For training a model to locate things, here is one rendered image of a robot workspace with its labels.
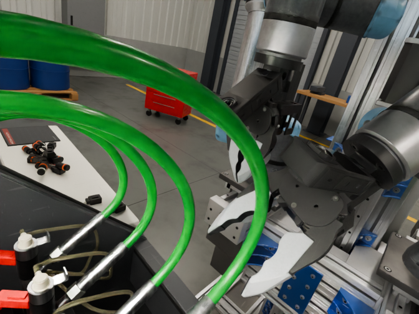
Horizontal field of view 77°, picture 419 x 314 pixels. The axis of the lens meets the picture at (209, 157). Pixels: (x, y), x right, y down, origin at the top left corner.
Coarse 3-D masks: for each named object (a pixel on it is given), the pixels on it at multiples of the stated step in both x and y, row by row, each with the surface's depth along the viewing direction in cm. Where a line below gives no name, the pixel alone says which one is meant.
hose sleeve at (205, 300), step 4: (204, 296) 29; (200, 300) 29; (204, 300) 28; (208, 300) 28; (196, 304) 29; (200, 304) 28; (204, 304) 28; (208, 304) 28; (212, 304) 28; (192, 308) 28; (196, 308) 28; (200, 308) 28; (204, 308) 28; (208, 308) 28; (212, 308) 28; (188, 312) 28; (192, 312) 28; (196, 312) 28; (200, 312) 28; (204, 312) 28; (208, 312) 28
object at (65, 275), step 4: (64, 268) 34; (64, 272) 34; (56, 276) 34; (60, 276) 34; (64, 276) 34; (68, 276) 34; (56, 280) 34; (60, 280) 34; (64, 280) 34; (56, 284) 33
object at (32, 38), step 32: (0, 32) 8; (32, 32) 8; (64, 32) 9; (64, 64) 9; (96, 64) 10; (128, 64) 11; (160, 64) 12; (192, 96) 14; (224, 128) 17; (256, 160) 21; (256, 192) 25; (256, 224) 28; (224, 288) 29
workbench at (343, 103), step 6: (300, 90) 496; (306, 90) 518; (312, 90) 483; (318, 90) 484; (324, 90) 509; (300, 96) 502; (312, 96) 480; (318, 96) 474; (324, 96) 494; (330, 96) 516; (306, 102) 550; (330, 102) 461; (336, 102) 455; (342, 102) 463; (348, 102) 465; (306, 108) 554; (300, 120) 566
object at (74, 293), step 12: (60, 120) 25; (96, 132) 28; (120, 144) 31; (132, 156) 33; (144, 168) 35; (144, 180) 37; (156, 192) 38; (156, 204) 40; (144, 216) 40; (144, 228) 40; (132, 240) 39; (120, 252) 39; (96, 264) 38; (108, 264) 38; (84, 276) 37; (96, 276) 37; (72, 288) 36; (84, 288) 37
